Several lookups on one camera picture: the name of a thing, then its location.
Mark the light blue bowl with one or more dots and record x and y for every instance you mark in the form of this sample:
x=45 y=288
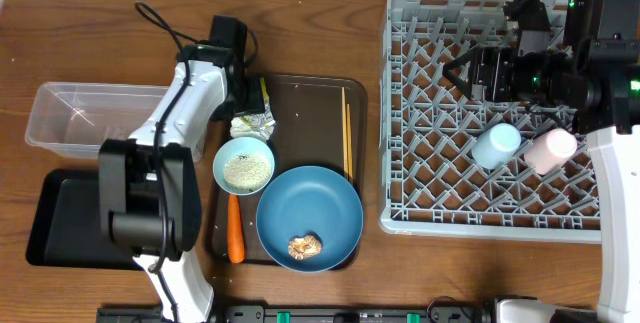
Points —
x=238 y=146

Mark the wooden chopstick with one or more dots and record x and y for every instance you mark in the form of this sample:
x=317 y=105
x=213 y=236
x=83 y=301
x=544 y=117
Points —
x=344 y=134
x=349 y=144

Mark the white rice pile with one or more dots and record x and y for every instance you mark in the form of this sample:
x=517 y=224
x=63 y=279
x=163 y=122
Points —
x=247 y=172

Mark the orange carrot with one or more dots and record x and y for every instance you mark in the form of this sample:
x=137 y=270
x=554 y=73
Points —
x=235 y=238

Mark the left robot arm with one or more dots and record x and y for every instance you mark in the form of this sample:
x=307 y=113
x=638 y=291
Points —
x=148 y=192

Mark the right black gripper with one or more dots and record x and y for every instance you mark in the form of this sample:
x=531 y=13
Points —
x=488 y=64

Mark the black plastic tray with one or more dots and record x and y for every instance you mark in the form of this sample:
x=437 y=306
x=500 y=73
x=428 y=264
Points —
x=66 y=228

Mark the wooden chopstick right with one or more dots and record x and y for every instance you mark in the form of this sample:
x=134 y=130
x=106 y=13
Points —
x=349 y=144

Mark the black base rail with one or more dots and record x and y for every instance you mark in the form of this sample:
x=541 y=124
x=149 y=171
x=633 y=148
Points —
x=447 y=313

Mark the pink cup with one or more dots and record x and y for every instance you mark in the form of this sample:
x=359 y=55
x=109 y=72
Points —
x=550 y=151

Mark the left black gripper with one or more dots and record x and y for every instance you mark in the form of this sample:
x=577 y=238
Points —
x=255 y=105

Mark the grey dishwasher rack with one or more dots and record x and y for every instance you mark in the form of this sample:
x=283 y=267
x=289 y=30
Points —
x=430 y=185

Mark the large blue plate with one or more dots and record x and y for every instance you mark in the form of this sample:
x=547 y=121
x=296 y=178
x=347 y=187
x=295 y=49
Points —
x=310 y=200

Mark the clear plastic bin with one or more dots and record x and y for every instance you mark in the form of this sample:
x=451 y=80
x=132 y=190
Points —
x=75 y=119

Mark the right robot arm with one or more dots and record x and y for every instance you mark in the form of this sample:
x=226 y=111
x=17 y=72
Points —
x=600 y=80

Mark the light blue cup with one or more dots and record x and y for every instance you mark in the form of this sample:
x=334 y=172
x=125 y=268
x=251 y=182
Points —
x=495 y=147

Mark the brown food scrap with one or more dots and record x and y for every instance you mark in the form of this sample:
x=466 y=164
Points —
x=304 y=247

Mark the white tissue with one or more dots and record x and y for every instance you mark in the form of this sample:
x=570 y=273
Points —
x=260 y=126

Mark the wooden chopstick left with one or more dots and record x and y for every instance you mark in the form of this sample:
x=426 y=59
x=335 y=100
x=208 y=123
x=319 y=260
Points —
x=344 y=134

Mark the yellow green snack wrapper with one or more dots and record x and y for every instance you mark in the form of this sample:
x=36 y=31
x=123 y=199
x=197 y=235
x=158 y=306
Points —
x=265 y=95

